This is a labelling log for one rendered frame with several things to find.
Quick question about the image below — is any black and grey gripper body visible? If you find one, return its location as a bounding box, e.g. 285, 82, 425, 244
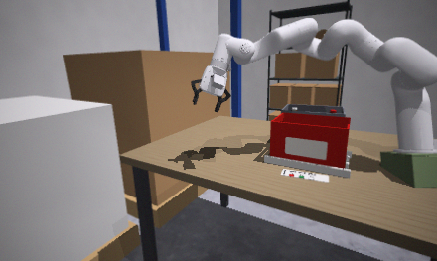
198, 65, 228, 96

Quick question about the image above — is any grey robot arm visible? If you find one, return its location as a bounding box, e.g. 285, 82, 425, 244
210, 18, 437, 154

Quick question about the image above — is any white paper pick list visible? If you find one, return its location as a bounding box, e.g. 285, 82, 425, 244
281, 169, 329, 183

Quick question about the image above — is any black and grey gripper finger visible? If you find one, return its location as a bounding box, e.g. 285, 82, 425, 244
215, 90, 231, 112
191, 79, 202, 105

